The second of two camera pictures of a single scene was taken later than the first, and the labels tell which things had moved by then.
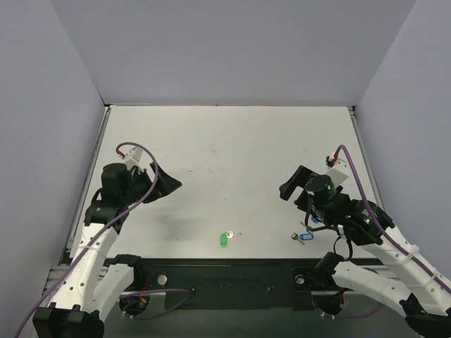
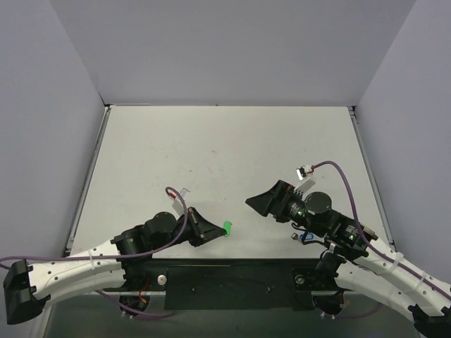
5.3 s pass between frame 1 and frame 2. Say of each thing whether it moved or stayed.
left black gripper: moved
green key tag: moved
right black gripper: moved
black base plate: stayed
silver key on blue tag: stayed
